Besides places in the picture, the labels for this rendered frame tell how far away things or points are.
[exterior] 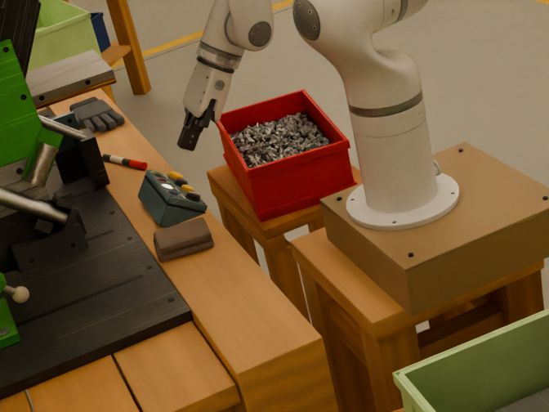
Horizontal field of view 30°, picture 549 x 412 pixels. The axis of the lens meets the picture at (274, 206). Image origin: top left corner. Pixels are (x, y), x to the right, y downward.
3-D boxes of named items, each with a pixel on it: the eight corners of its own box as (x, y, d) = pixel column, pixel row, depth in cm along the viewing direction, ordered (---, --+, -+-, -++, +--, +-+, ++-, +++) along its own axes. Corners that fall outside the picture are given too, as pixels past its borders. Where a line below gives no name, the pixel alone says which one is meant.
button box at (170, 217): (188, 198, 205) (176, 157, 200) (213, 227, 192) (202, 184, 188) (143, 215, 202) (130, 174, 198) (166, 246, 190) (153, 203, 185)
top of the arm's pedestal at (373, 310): (443, 197, 196) (439, 179, 194) (546, 268, 169) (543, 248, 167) (292, 258, 187) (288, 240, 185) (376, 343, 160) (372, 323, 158)
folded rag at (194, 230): (159, 264, 177) (155, 250, 176) (153, 243, 184) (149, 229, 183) (215, 248, 178) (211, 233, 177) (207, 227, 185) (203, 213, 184)
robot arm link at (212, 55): (249, 60, 191) (243, 75, 192) (232, 49, 199) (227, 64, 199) (210, 48, 187) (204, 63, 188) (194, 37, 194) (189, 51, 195)
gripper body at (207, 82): (244, 71, 191) (224, 127, 194) (225, 57, 200) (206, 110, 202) (209, 60, 187) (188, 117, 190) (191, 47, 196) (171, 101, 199)
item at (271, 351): (100, 118, 283) (84, 69, 276) (341, 414, 157) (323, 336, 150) (51, 136, 279) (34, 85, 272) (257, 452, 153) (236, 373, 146)
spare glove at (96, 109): (60, 117, 248) (57, 108, 247) (100, 102, 251) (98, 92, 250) (85, 141, 232) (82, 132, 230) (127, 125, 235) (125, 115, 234)
